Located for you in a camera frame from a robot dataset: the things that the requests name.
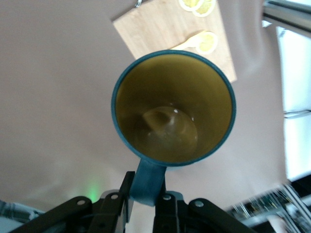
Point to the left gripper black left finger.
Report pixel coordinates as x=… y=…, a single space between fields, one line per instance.
x=104 y=213

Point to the aluminium frame profile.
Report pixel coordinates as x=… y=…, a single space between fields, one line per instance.
x=286 y=12

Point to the wooden cutting board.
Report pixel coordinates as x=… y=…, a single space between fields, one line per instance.
x=158 y=26

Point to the lemon slice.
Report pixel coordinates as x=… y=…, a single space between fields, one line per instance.
x=209 y=45
x=188 y=3
x=206 y=8

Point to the teal cup with yellow inside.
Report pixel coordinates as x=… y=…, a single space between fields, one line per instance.
x=170 y=97

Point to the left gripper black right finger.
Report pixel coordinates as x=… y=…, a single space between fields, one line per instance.
x=175 y=213

